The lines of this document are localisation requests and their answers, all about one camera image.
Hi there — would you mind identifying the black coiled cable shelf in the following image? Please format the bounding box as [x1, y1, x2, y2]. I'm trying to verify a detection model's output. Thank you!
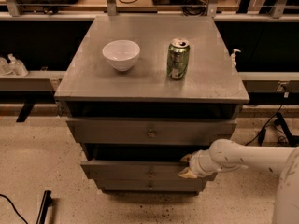
[181, 0, 208, 16]

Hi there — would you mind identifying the white pump bottle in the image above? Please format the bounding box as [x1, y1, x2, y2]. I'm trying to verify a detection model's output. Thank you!
[231, 49, 241, 67]

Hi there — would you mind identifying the black cable bottom left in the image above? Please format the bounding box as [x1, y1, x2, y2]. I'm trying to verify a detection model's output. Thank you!
[0, 193, 30, 224]

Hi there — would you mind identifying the clear bottle on ledge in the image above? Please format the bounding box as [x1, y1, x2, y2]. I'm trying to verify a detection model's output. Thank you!
[8, 53, 29, 77]

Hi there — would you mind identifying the grey top drawer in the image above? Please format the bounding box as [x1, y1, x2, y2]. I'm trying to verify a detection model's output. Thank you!
[66, 118, 236, 146]

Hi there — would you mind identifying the black bar on floor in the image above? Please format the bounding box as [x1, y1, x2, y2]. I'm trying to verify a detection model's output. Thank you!
[36, 190, 52, 224]

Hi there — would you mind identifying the black bracket leg left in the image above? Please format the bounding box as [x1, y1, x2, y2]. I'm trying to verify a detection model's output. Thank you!
[17, 102, 35, 122]

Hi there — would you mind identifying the white ceramic bowl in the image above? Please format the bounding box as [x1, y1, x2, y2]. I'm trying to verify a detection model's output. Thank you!
[102, 40, 140, 72]

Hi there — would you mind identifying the green soda can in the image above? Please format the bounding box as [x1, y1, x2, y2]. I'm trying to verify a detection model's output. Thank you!
[167, 37, 190, 80]

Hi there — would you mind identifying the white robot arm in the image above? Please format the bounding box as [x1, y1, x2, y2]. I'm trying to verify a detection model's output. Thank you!
[178, 139, 299, 224]

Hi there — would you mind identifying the black floor cable right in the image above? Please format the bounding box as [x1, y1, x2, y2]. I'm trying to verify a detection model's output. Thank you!
[244, 91, 291, 147]

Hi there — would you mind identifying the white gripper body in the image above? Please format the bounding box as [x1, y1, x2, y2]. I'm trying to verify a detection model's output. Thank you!
[189, 150, 215, 177]

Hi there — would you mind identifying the grey drawer cabinet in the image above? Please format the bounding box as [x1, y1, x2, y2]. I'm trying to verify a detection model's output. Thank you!
[54, 14, 250, 195]

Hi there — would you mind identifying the black stand leg right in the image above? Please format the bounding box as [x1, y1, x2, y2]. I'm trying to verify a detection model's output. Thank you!
[275, 112, 299, 147]

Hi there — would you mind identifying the clear container at edge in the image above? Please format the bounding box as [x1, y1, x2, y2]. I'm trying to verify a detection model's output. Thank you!
[0, 57, 12, 75]

